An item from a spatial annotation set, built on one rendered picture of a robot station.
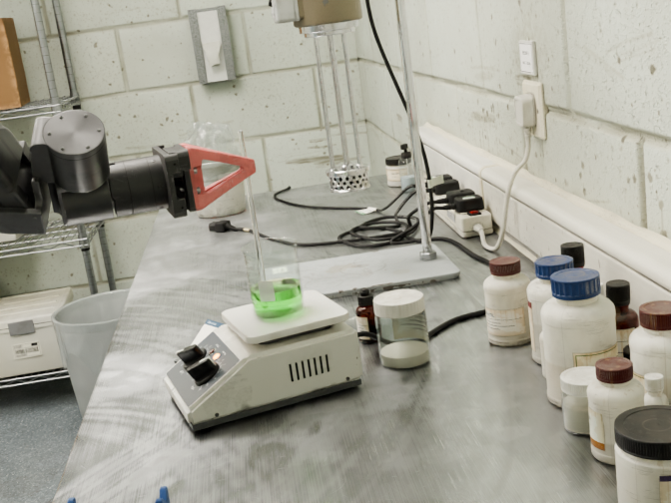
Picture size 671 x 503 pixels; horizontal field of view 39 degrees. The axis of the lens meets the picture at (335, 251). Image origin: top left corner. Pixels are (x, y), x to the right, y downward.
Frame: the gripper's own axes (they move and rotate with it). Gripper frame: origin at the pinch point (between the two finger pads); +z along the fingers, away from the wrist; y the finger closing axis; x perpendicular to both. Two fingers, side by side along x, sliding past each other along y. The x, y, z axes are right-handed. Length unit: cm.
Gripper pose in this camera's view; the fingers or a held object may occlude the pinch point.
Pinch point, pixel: (247, 166)
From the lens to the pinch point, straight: 101.9
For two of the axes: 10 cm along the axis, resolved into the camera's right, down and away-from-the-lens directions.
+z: 9.4, -1.9, 2.7
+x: 1.3, 9.6, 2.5
